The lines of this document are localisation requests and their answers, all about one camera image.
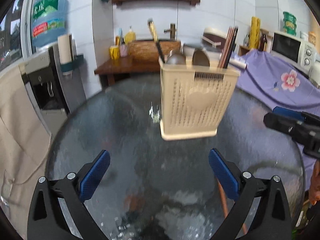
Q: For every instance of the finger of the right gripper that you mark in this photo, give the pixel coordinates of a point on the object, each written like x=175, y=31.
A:
x=282, y=124
x=288, y=113

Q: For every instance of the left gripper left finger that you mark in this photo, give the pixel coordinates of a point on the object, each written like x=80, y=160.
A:
x=91, y=174

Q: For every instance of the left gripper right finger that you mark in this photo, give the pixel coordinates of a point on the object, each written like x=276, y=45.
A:
x=228, y=174

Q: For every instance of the steel spoon with brown handle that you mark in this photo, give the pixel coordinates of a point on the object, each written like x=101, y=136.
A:
x=176, y=57

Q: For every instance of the black spoon gold band handle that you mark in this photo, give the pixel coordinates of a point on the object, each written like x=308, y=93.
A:
x=154, y=35

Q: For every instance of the right hand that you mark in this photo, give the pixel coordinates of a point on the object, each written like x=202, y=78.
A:
x=315, y=184

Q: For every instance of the purple floral cloth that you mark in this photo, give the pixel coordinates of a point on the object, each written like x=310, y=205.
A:
x=277, y=83

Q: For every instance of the white microwave oven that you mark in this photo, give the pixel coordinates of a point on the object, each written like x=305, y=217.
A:
x=295, y=51

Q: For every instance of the round glass table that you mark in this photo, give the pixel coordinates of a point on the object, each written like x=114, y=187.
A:
x=158, y=189

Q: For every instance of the dark brown bottle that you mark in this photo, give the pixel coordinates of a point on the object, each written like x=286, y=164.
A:
x=263, y=42

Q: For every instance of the beige cloth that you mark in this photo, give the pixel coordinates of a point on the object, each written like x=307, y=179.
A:
x=24, y=149

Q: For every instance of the yellow roll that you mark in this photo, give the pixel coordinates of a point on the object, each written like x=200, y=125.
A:
x=254, y=36

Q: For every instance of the cream plastic utensil holder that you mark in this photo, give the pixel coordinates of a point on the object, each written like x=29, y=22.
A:
x=194, y=98

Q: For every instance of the green stacked containers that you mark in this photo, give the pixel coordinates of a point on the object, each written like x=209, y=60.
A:
x=289, y=23

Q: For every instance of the water dispenser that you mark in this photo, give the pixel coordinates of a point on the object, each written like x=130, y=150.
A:
x=54, y=90

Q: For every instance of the brown white rice cooker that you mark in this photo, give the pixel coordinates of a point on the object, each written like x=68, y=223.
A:
x=213, y=38

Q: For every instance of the cream frying pan with lid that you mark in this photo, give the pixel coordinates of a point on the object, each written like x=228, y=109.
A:
x=213, y=54

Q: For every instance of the paper cup dispenser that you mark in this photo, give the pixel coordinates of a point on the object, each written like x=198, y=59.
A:
x=69, y=60

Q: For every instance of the yellow mug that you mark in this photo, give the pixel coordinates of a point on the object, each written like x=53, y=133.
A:
x=114, y=52

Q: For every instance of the bronze faucet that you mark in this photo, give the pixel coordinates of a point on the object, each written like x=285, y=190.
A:
x=171, y=31

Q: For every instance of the pink soap dispenser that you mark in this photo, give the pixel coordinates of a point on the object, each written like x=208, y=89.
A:
x=123, y=48

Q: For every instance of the woven basin sink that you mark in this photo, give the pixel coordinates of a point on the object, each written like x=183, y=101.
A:
x=146, y=50

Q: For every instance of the yellow soap bottle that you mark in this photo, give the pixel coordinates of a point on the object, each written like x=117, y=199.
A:
x=130, y=36

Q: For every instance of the blue water jug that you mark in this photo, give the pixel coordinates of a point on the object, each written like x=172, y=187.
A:
x=48, y=21

